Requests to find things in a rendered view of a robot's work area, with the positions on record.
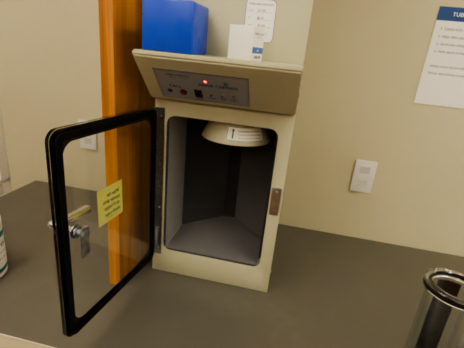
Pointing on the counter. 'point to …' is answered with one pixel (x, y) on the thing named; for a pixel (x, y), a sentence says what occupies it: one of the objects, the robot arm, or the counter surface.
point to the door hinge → (159, 177)
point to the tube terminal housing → (209, 269)
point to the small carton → (246, 42)
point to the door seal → (67, 212)
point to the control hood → (178, 60)
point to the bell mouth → (235, 134)
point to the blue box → (175, 26)
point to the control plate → (189, 83)
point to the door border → (59, 206)
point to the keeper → (275, 201)
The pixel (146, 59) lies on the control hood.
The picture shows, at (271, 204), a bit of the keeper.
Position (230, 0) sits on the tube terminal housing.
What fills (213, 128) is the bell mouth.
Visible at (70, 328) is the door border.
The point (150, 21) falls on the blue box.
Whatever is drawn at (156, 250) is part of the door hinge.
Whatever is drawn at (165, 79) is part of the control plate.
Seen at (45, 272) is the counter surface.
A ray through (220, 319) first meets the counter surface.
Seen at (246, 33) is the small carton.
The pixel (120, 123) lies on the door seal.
